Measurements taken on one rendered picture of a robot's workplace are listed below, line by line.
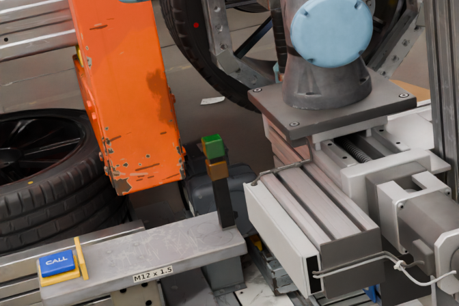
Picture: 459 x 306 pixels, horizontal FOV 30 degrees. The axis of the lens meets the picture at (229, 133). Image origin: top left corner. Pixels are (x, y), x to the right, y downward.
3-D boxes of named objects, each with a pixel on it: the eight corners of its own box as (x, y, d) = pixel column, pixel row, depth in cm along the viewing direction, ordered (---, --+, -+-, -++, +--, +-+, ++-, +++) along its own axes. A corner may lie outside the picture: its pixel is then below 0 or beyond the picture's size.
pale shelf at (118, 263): (227, 219, 195) (225, 207, 193) (248, 253, 179) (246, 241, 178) (39, 271, 186) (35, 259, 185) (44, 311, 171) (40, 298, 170)
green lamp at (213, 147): (221, 149, 181) (218, 132, 180) (226, 156, 178) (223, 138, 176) (203, 154, 180) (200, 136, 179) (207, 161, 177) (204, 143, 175)
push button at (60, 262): (73, 257, 182) (71, 248, 181) (77, 273, 176) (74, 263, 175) (41, 266, 181) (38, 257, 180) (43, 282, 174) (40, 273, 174)
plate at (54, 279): (76, 258, 183) (75, 254, 182) (80, 276, 176) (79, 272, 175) (39, 268, 181) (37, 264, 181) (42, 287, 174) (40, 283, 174)
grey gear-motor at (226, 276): (236, 218, 266) (218, 115, 253) (279, 285, 228) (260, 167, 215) (180, 234, 263) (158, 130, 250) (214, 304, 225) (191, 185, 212)
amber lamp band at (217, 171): (225, 171, 183) (222, 154, 182) (230, 177, 180) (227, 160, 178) (207, 175, 182) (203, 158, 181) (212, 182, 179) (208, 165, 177)
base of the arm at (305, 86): (387, 95, 141) (382, 37, 137) (301, 117, 138) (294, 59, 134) (350, 71, 154) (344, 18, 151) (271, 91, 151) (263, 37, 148)
